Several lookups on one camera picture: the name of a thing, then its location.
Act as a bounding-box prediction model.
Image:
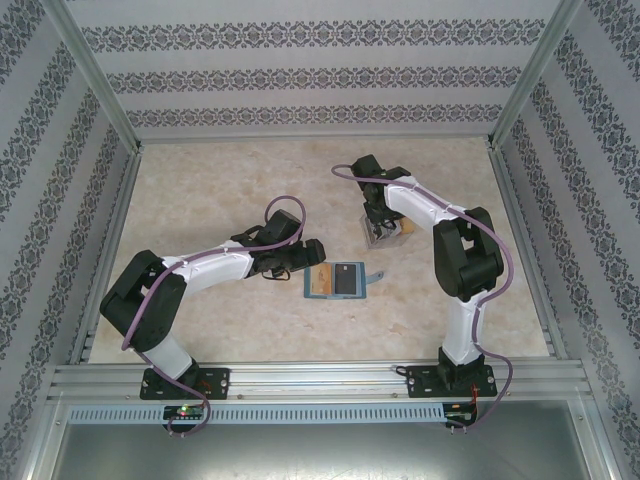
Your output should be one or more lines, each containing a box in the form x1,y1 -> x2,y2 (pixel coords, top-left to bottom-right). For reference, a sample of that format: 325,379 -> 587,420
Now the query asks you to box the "aluminium side rail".
67,147 -> 144,365
487,147 -> 569,361

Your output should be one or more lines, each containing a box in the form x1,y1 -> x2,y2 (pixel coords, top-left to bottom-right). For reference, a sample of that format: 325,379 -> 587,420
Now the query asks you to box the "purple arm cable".
331,163 -> 516,434
120,194 -> 307,439

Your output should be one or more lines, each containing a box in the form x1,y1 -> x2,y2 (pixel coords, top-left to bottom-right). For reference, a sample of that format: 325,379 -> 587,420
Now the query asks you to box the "gold credit card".
308,265 -> 334,295

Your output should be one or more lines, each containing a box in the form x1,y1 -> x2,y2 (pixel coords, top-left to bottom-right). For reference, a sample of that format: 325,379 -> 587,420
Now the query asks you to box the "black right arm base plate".
403,364 -> 499,400

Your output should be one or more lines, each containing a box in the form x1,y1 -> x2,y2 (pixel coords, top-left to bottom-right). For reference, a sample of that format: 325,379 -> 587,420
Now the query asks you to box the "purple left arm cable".
120,194 -> 307,439

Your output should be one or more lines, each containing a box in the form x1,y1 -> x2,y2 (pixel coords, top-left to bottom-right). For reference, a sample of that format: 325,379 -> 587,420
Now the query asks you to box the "black credit card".
333,262 -> 359,295

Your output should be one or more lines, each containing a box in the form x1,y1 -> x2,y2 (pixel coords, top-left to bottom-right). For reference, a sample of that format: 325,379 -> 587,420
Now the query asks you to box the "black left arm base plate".
139,367 -> 232,401

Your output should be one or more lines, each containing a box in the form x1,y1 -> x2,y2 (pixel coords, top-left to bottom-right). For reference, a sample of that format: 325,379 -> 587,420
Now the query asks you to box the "blue leather card holder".
303,259 -> 386,301

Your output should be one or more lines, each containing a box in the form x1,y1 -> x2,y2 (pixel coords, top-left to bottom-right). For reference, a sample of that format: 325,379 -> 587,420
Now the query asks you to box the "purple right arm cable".
331,163 -> 516,434

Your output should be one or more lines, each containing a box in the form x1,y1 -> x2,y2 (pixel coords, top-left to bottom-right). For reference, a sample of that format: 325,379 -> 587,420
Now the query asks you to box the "clear plastic card box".
359,212 -> 416,251

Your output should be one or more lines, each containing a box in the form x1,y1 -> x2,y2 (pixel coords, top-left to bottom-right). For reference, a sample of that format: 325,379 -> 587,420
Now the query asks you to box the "grey sheet metal tray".
49,422 -> 601,480

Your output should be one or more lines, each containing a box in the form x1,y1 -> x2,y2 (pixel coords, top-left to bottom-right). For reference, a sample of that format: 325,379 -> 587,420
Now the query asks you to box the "aluminium mounting rail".
47,363 -> 592,401

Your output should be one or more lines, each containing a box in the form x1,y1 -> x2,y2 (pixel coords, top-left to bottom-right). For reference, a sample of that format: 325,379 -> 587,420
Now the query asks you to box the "slotted grey cable duct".
67,403 -> 446,424

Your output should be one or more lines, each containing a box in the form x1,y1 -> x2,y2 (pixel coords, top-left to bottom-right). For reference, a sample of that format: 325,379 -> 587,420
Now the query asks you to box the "aluminium frame post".
42,0 -> 146,154
487,0 -> 586,151

